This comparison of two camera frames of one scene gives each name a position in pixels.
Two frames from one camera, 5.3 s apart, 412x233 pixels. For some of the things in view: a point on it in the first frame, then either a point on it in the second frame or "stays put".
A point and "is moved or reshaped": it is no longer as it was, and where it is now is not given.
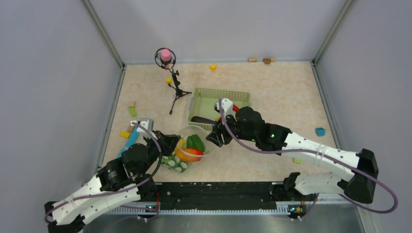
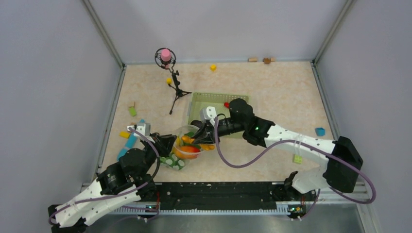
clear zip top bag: x=193 y=146 is moved or reshaped
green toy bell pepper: x=194 y=141 -> x=190 y=133
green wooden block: x=132 y=111 stays put
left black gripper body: x=154 y=151 stays put
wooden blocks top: x=266 y=60 stays put
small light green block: x=298 y=160 stays put
